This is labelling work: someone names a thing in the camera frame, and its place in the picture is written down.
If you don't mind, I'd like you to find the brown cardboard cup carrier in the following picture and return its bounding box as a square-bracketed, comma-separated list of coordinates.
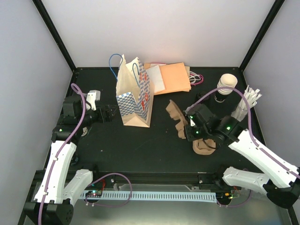
[193, 139, 216, 155]

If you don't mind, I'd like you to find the purple cable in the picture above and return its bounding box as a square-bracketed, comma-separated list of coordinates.
[186, 87, 300, 180]
[37, 83, 86, 225]

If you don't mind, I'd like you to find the blue checkered paper bag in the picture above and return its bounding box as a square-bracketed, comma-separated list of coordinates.
[109, 53, 154, 128]

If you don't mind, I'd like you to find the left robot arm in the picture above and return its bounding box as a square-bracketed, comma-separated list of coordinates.
[23, 90, 112, 225]

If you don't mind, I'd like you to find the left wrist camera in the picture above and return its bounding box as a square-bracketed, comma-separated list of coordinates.
[85, 90, 101, 111]

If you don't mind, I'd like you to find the stack of paper cups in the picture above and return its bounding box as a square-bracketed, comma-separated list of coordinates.
[215, 74, 238, 103]

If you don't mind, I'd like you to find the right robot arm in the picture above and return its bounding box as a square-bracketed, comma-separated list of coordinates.
[184, 104, 300, 209]

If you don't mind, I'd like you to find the stack of orange paper bags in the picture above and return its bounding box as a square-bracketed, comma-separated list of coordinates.
[144, 62, 204, 95]

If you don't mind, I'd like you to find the white slotted cable duct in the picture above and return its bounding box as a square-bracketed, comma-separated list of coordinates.
[79, 190, 217, 203]

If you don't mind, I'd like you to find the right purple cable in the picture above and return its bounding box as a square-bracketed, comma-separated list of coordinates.
[186, 87, 300, 180]

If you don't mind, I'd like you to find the jar of wrapped straws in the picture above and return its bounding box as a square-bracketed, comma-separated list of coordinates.
[231, 85, 262, 122]

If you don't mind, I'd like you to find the white paper cup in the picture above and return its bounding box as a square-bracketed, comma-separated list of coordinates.
[81, 127, 89, 137]

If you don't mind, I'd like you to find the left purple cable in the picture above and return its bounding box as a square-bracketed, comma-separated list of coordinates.
[37, 83, 86, 225]

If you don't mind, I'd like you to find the stack of black lids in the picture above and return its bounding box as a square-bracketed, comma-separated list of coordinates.
[195, 91, 210, 105]

